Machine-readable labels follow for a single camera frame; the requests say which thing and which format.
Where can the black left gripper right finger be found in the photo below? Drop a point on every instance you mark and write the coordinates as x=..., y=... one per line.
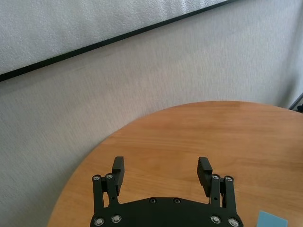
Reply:
x=204, y=177

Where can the white foam wall panel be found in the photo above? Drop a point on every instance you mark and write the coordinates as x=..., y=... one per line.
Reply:
x=71, y=23

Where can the black wall strip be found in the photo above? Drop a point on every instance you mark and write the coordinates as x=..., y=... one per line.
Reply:
x=94, y=46

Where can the light blue cube block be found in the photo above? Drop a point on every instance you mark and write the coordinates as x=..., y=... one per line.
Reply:
x=270, y=221

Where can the black floor bar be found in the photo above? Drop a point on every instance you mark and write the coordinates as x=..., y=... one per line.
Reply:
x=297, y=102

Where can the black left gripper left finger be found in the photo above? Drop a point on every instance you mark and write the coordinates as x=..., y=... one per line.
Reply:
x=117, y=175

